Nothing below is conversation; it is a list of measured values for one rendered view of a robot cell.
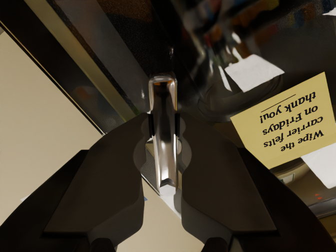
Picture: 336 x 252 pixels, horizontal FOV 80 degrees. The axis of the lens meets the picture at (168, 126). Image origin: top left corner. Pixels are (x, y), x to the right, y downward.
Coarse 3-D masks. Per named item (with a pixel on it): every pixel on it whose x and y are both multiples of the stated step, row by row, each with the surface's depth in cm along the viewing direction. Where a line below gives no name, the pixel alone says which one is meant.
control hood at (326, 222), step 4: (328, 216) 26; (332, 216) 26; (320, 220) 26; (324, 220) 26; (328, 220) 26; (332, 220) 25; (324, 224) 26; (328, 224) 25; (332, 224) 25; (328, 228) 25; (332, 228) 25; (328, 232) 25; (332, 232) 25; (332, 236) 24
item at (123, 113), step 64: (0, 0) 13; (64, 0) 13; (128, 0) 13; (192, 0) 13; (256, 0) 13; (320, 0) 13; (64, 64) 15; (128, 64) 15; (192, 64) 15; (256, 64) 15; (320, 64) 15; (320, 192) 22
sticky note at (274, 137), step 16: (320, 80) 16; (288, 96) 16; (304, 96) 16; (320, 96) 16; (240, 112) 17; (256, 112) 17; (272, 112) 17; (288, 112) 17; (304, 112) 17; (320, 112) 17; (240, 128) 18; (256, 128) 18; (272, 128) 18; (288, 128) 18; (304, 128) 18; (320, 128) 18; (256, 144) 19; (272, 144) 19; (288, 144) 19; (304, 144) 19; (320, 144) 19; (272, 160) 20; (288, 160) 20
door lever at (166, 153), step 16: (160, 80) 11; (176, 80) 11; (160, 96) 11; (176, 96) 11; (160, 112) 11; (176, 112) 12; (160, 128) 12; (176, 128) 12; (160, 144) 13; (176, 144) 13; (160, 160) 13; (176, 160) 14; (160, 176) 14; (176, 176) 14; (160, 192) 14
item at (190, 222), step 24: (192, 120) 11; (192, 144) 9; (216, 144) 9; (192, 168) 8; (216, 168) 8; (240, 168) 8; (192, 192) 7; (216, 192) 7; (240, 192) 7; (192, 216) 7; (216, 216) 6; (240, 216) 6; (264, 216) 6
